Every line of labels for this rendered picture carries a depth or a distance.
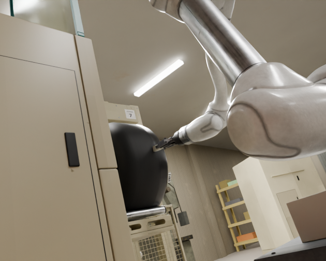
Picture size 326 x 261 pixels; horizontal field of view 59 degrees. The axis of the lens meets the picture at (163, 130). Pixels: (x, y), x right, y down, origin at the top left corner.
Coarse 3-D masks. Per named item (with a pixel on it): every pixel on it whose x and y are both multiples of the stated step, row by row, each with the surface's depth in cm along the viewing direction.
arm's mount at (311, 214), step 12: (324, 192) 58; (288, 204) 62; (300, 204) 61; (312, 204) 59; (324, 204) 58; (300, 216) 60; (312, 216) 59; (324, 216) 57; (300, 228) 60; (312, 228) 59; (324, 228) 57; (312, 240) 58
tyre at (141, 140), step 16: (112, 128) 157; (128, 128) 157; (144, 128) 167; (128, 144) 148; (144, 144) 153; (128, 160) 144; (144, 160) 148; (160, 160) 155; (128, 176) 143; (144, 176) 146; (160, 176) 153; (128, 192) 143; (144, 192) 147; (160, 192) 155; (128, 208) 146
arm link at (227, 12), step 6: (216, 0) 98; (222, 0) 99; (228, 0) 100; (234, 0) 102; (216, 6) 99; (222, 6) 100; (228, 6) 101; (222, 12) 102; (228, 12) 102; (228, 18) 104
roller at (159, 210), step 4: (144, 208) 152; (148, 208) 152; (152, 208) 153; (156, 208) 155; (160, 208) 156; (164, 208) 158; (128, 212) 143; (132, 212) 144; (136, 212) 145; (140, 212) 147; (144, 212) 149; (148, 212) 150; (152, 212) 152; (156, 212) 154; (160, 212) 156; (164, 212) 158; (128, 216) 142; (132, 216) 143; (136, 216) 145; (140, 216) 147; (144, 216) 149; (148, 216) 152
